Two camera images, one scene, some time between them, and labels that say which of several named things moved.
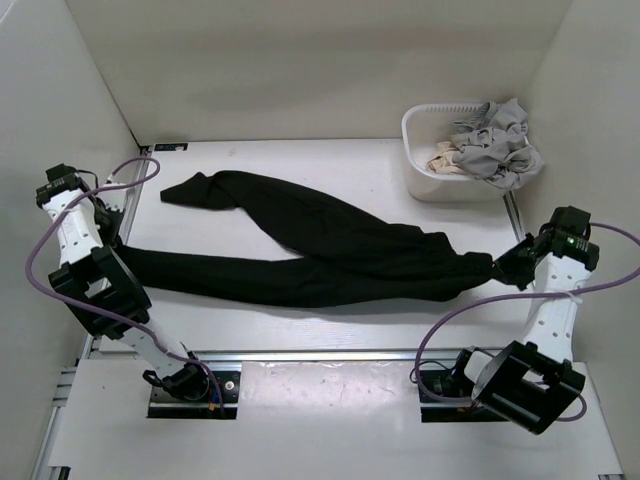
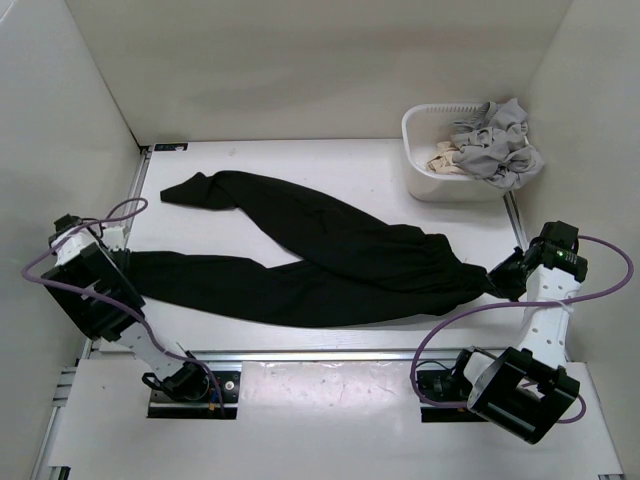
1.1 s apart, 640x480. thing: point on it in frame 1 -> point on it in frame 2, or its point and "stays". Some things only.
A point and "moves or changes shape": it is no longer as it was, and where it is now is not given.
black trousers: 341,262 moves or changes shape
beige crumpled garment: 444,163 stays
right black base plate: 443,382 stays
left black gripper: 112,237 -> 124,258
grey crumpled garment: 494,147 stays
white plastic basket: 424,127 stays
